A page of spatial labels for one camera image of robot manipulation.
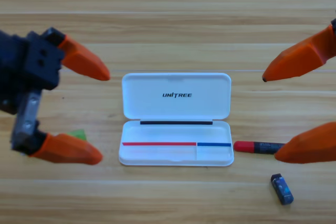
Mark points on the green capped translucent highlighter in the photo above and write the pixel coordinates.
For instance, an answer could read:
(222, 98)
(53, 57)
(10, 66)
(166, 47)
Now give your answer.
(78, 134)

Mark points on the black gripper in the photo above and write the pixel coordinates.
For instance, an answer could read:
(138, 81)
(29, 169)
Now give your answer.
(334, 23)
(39, 61)

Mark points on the white Unitree pencil case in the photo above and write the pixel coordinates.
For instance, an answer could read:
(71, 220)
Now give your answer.
(176, 103)

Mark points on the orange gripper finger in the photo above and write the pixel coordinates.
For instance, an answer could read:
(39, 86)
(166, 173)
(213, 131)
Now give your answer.
(312, 146)
(68, 149)

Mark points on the red and black marker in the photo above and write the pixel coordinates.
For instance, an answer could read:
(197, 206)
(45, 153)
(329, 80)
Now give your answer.
(244, 146)

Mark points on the dark blue eraser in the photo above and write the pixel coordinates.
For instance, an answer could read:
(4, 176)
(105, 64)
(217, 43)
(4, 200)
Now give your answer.
(282, 190)

